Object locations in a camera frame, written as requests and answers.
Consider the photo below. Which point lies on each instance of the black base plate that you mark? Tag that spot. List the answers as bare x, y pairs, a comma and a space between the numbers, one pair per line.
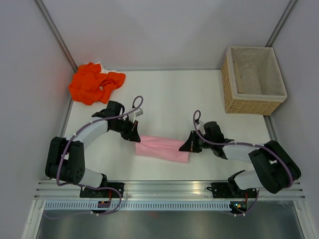
104, 193
223, 190

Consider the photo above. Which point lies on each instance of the pink t-shirt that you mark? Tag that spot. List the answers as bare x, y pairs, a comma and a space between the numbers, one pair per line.
161, 148

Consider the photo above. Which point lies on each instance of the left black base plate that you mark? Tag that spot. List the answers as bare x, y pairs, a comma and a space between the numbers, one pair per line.
104, 193

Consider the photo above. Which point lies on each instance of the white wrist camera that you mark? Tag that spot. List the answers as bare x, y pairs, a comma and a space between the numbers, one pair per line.
199, 123
136, 113

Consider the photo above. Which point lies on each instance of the aluminium front rail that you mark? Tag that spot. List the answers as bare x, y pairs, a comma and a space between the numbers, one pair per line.
161, 190

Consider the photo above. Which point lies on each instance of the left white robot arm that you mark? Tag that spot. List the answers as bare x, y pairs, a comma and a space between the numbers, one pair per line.
66, 157

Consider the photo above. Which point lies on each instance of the left corner aluminium post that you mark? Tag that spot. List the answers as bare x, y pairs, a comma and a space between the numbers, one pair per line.
56, 33

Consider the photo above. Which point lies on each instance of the right table side rail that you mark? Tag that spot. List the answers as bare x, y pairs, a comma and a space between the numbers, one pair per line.
271, 128

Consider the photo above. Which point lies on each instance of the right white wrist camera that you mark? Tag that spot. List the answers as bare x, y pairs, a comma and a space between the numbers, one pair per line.
199, 123

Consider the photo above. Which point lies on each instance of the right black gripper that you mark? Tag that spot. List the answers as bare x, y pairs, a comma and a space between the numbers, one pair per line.
190, 145

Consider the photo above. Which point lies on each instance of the back table edge rail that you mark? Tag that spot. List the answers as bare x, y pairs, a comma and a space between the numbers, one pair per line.
163, 69

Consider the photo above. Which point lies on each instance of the wicker basket with liner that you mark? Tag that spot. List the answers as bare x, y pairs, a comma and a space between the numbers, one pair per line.
252, 81

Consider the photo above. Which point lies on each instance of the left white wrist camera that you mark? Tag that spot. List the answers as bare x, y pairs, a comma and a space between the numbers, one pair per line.
136, 113

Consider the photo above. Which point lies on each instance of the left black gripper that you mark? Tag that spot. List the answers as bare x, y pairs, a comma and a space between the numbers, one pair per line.
131, 134

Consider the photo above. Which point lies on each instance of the orange t-shirt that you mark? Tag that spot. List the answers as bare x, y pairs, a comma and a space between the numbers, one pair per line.
89, 86

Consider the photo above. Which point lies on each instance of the corner aluminium post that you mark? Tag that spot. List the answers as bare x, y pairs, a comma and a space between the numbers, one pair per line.
281, 22
56, 33

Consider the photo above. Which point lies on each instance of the white slotted cable duct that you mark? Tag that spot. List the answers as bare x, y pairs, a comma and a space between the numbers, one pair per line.
138, 205

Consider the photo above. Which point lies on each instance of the right corner aluminium post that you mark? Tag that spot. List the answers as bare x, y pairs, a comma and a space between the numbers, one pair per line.
281, 22

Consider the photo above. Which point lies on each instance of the white t-shirt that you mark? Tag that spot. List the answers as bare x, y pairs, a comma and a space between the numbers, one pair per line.
103, 69

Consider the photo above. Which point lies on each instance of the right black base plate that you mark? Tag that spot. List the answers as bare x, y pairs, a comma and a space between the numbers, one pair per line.
223, 190

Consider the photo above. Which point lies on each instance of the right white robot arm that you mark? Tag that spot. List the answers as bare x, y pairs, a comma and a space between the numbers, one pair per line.
274, 169

